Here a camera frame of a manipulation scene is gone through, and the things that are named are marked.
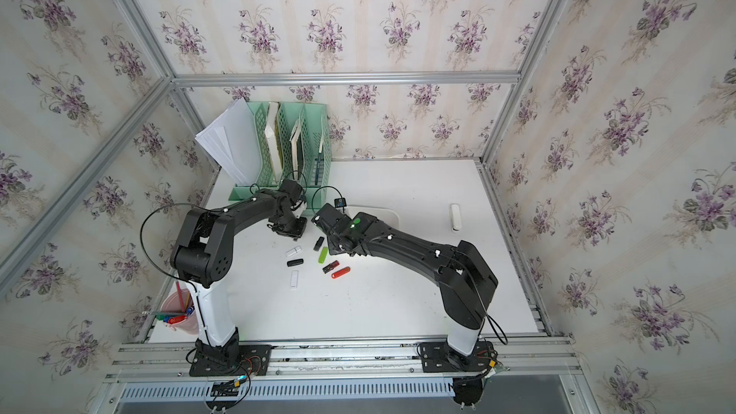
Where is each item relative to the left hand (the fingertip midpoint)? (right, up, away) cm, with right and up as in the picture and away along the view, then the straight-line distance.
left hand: (300, 235), depth 98 cm
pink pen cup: (-28, -16, -22) cm, 39 cm away
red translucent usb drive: (+15, -10, -9) cm, 20 cm away
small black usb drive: (+7, -2, -3) cm, 8 cm away
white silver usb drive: (-1, -4, -5) cm, 7 cm away
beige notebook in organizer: (-3, +34, 0) cm, 34 cm away
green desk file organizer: (+3, +41, +10) cm, 43 cm away
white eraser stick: (+54, +6, +1) cm, 55 cm away
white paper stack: (-22, +34, -2) cm, 40 cm away
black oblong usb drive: (+1, -7, -7) cm, 10 cm away
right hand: (+16, +1, -15) cm, 22 cm away
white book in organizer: (-8, +34, -5) cm, 36 cm away
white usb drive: (+1, -12, -11) cm, 16 cm away
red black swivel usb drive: (+11, -9, -8) cm, 16 cm away
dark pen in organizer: (+4, +28, +14) cm, 31 cm away
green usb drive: (+9, -5, -5) cm, 12 cm away
